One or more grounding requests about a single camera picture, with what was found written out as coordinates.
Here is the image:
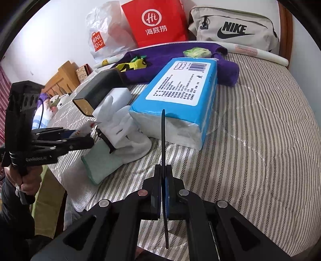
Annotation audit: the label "white cartoon snack packet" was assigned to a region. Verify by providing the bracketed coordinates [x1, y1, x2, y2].
[71, 120, 98, 141]

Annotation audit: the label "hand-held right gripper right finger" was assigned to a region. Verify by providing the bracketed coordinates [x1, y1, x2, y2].
[164, 165, 294, 261]

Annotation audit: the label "thin black strip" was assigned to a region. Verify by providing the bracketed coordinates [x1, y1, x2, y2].
[161, 109, 170, 249]

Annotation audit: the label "dark green tin box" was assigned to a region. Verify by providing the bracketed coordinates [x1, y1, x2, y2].
[72, 68, 124, 116]

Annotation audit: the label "patterned brown book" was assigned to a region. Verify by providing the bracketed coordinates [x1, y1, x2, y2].
[76, 64, 89, 81]

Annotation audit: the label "black strap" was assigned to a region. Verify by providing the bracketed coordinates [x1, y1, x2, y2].
[97, 127, 116, 154]

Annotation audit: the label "yellow black sachet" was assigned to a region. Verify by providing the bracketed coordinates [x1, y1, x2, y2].
[117, 61, 148, 72]

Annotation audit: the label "blue tissue pack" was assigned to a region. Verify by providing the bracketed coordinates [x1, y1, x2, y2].
[129, 57, 218, 150]

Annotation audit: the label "wooden headboard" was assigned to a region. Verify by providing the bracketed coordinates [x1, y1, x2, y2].
[45, 61, 83, 97]

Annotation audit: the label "grey waist bag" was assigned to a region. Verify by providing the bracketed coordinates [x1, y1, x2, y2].
[188, 5, 280, 54]

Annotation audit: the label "mint green cloth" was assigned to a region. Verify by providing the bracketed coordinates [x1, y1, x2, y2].
[81, 138, 126, 186]

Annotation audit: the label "spotted white plush toy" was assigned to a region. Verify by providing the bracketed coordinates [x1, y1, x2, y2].
[49, 94, 67, 112]

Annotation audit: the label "white and green socks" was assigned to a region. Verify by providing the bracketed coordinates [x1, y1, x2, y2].
[93, 97, 152, 161]

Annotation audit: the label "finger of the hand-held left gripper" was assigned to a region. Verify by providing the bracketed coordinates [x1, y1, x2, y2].
[32, 127, 76, 140]
[31, 136, 95, 157]

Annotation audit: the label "red paper bag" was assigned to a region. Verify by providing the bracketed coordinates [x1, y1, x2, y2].
[121, 0, 190, 48]

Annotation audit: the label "rolled printed paper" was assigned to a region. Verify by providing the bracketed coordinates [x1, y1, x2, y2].
[94, 41, 289, 69]

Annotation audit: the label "green tissue packet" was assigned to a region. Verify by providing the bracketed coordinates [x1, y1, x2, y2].
[183, 47, 211, 58]

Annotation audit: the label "red striped curtain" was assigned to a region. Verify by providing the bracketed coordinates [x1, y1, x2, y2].
[0, 64, 13, 113]

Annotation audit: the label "white plastic shopping bag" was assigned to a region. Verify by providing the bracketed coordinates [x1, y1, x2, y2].
[85, 1, 138, 65]

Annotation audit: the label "purple towel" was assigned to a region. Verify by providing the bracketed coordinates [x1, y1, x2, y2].
[110, 41, 239, 87]

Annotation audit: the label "person's left forearm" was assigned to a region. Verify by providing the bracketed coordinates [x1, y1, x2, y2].
[0, 179, 54, 261]

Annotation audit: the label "small white box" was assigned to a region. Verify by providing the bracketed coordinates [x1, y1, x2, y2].
[92, 87, 132, 118]

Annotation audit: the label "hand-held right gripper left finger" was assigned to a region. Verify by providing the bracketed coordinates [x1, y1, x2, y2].
[31, 164, 165, 261]

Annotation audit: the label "person's left hand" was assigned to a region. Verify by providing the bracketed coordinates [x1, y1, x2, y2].
[5, 164, 43, 199]

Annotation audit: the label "clear plastic bag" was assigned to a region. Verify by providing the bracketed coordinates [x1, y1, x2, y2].
[60, 151, 136, 211]

